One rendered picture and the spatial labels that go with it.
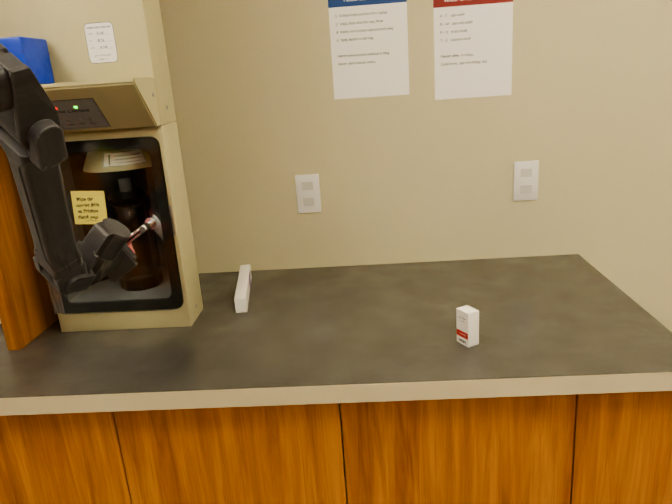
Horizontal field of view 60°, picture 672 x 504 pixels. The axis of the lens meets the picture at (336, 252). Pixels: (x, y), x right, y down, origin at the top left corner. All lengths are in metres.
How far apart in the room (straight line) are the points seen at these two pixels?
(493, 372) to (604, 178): 0.87
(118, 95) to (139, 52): 0.13
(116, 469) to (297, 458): 0.37
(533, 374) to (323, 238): 0.84
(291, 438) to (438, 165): 0.90
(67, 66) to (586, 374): 1.20
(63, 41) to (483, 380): 1.08
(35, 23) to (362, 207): 0.94
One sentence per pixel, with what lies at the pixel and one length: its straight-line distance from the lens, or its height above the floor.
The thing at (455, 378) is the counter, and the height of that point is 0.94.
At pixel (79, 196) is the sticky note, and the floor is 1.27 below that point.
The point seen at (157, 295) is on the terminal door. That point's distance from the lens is 1.43.
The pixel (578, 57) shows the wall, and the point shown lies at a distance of 1.80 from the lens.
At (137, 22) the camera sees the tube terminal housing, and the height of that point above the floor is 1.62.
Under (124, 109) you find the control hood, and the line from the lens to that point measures 1.30.
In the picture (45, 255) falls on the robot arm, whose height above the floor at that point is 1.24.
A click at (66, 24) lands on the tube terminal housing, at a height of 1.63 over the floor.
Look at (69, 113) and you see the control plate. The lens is 1.34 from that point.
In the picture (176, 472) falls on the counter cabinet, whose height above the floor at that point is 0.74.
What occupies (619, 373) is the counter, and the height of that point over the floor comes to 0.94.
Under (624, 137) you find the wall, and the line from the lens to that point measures 1.86.
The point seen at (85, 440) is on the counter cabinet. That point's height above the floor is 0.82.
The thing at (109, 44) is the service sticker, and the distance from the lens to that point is 1.37.
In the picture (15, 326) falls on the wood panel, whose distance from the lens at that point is 1.51.
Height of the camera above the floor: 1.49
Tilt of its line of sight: 17 degrees down
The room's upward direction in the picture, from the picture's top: 4 degrees counter-clockwise
